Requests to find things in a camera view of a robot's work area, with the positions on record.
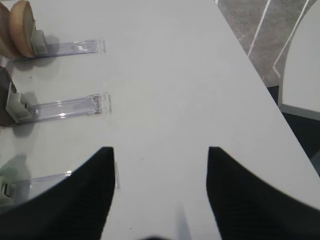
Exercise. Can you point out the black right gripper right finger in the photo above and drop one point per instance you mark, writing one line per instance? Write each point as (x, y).
(247, 208)

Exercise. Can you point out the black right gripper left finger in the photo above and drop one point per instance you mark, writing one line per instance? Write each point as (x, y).
(75, 209)

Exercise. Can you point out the clear acrylic rack lettuce lane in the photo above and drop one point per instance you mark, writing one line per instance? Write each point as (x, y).
(30, 188)

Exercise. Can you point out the clear acrylic rack patty lane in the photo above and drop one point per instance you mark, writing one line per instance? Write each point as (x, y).
(22, 112)

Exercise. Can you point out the white adjacent table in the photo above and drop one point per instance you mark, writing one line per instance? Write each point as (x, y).
(299, 92)

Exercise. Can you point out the clear acrylic rack bun lane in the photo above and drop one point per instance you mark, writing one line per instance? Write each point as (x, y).
(43, 49)

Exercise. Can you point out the sesame bun half rear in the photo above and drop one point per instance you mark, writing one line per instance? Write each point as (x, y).
(7, 46)

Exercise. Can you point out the sesame bun half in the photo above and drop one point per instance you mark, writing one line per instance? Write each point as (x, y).
(21, 27)
(7, 46)

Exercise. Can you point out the sesame bun half front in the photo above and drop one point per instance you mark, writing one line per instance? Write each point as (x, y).
(21, 27)

